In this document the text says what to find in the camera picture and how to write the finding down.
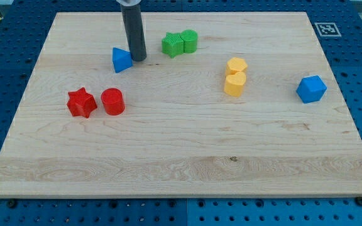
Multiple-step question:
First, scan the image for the yellow hexagon block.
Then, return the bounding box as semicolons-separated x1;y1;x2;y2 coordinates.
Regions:
225;57;248;76

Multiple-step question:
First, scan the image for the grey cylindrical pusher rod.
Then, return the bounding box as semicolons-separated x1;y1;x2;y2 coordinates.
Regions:
117;0;147;62

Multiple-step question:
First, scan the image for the red star block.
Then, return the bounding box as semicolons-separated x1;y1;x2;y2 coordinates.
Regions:
67;87;97;118

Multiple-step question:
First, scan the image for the wooden board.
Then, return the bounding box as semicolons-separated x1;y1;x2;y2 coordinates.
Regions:
0;12;362;199

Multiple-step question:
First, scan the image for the white fiducial marker tag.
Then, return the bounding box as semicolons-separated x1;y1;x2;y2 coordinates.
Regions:
314;22;341;37

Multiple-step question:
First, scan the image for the black bolt left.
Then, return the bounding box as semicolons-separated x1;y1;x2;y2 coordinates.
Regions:
6;199;18;208

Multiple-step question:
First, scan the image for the green star block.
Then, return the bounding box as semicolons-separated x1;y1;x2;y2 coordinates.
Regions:
162;32;184;58

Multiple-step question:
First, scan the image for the yellow heart block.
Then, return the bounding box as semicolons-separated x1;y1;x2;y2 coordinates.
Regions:
223;72;246;97

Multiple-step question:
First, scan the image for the blue triangle block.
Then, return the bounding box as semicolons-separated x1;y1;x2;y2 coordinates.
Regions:
112;47;133;73

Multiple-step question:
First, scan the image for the red cylinder block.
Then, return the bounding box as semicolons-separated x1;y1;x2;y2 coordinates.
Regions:
101;88;125;116

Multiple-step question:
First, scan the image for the black bolt right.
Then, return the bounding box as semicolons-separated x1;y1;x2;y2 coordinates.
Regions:
354;196;362;207

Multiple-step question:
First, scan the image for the black bolt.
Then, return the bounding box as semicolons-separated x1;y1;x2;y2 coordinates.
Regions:
6;199;18;208
354;196;362;207

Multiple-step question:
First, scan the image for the blue cube block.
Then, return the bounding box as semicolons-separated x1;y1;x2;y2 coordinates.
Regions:
296;75;327;104

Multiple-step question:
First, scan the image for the green cylinder block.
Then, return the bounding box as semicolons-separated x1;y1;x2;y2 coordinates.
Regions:
180;30;198;53

